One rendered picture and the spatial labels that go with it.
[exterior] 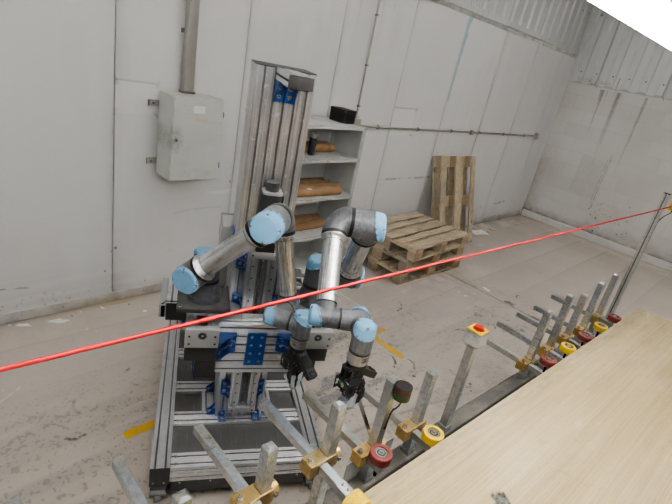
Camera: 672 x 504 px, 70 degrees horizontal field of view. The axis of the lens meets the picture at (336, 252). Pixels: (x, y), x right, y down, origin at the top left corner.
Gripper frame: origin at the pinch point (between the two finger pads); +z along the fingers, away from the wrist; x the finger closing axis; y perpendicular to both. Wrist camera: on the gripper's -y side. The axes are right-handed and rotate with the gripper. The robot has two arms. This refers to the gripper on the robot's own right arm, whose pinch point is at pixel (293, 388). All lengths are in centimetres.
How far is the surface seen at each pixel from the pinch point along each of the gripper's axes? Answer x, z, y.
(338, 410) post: 23, -33, -44
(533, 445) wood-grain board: -56, -8, -78
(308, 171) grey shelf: -192, -18, 235
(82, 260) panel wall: 16, 43, 226
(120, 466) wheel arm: 75, -13, -15
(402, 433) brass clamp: -20.0, -1.9, -43.2
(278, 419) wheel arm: 26.1, -13.5, -22.3
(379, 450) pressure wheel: 0.1, -8.0, -47.6
